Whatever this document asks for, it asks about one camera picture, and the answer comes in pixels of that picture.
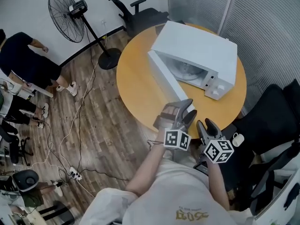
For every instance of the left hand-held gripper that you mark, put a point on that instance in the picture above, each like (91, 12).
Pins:
(176, 138)

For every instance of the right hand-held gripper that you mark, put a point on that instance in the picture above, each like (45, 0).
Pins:
(218, 151)

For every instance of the white cup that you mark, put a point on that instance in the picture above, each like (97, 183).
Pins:
(237, 140)

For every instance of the white microwave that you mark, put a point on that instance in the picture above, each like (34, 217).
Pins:
(194, 43)

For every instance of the person's left forearm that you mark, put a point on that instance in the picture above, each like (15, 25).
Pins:
(145, 172)

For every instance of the person's right forearm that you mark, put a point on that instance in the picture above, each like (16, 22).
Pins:
(218, 184)

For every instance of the person's left hand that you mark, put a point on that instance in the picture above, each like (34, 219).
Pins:
(170, 110)

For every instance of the black wristband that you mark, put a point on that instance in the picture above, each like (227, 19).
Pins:
(155, 142)

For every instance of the person's white shirt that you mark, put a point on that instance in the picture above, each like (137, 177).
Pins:
(178, 196)

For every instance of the white desk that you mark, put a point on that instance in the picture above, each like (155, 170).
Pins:
(279, 203)

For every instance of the black office chair with headrest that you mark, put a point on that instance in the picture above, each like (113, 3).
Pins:
(138, 17)

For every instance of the white power strip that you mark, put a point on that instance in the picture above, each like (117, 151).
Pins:
(75, 173)

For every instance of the black standing fan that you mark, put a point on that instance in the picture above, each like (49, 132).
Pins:
(66, 15)

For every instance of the grey round seat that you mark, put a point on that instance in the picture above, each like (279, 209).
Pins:
(26, 180)

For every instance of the black swivel chair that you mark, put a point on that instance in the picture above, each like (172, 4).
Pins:
(14, 146)

